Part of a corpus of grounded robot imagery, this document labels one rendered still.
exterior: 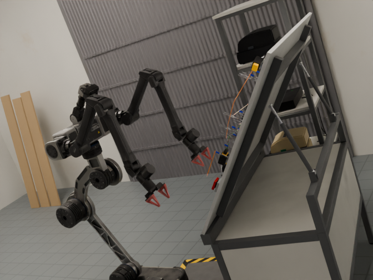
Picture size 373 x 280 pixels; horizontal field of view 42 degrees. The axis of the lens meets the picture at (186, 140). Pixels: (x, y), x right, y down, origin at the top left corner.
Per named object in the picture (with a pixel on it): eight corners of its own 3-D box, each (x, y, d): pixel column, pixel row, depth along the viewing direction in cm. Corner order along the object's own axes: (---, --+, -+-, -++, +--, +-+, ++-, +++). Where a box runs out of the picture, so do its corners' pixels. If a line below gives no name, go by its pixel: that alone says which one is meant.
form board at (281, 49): (258, 148, 352) (256, 147, 352) (312, 13, 303) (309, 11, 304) (204, 235, 251) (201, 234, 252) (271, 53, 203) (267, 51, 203)
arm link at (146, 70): (147, 61, 301) (139, 66, 294) (165, 73, 298) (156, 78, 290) (129, 115, 328) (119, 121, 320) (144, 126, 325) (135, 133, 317)
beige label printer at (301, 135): (271, 165, 366) (263, 142, 361) (276, 155, 385) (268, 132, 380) (311, 158, 354) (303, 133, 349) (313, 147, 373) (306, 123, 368)
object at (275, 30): (238, 65, 347) (230, 40, 342) (246, 59, 367) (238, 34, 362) (279, 54, 334) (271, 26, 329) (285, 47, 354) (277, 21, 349)
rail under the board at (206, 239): (203, 245, 254) (199, 234, 252) (258, 156, 355) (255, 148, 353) (213, 244, 251) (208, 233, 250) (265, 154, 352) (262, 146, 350)
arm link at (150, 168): (134, 163, 271) (125, 170, 265) (144, 152, 264) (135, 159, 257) (149, 179, 270) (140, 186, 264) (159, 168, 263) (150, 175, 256)
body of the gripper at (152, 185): (162, 184, 267) (153, 174, 267) (152, 192, 259) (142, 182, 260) (156, 189, 271) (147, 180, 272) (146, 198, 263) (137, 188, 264)
